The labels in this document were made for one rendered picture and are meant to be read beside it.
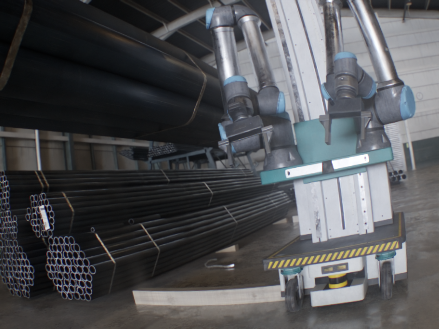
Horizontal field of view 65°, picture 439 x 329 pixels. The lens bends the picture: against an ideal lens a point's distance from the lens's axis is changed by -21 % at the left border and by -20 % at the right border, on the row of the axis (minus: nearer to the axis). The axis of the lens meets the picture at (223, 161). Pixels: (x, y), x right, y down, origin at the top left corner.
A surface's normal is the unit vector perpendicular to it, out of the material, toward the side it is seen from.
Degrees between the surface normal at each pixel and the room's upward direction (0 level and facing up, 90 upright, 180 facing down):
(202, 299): 90
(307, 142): 90
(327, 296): 90
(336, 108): 66
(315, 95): 90
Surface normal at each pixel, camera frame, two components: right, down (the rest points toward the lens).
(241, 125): -0.36, -0.41
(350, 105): -0.55, -0.37
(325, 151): -0.43, 0.00
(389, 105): -0.71, 0.24
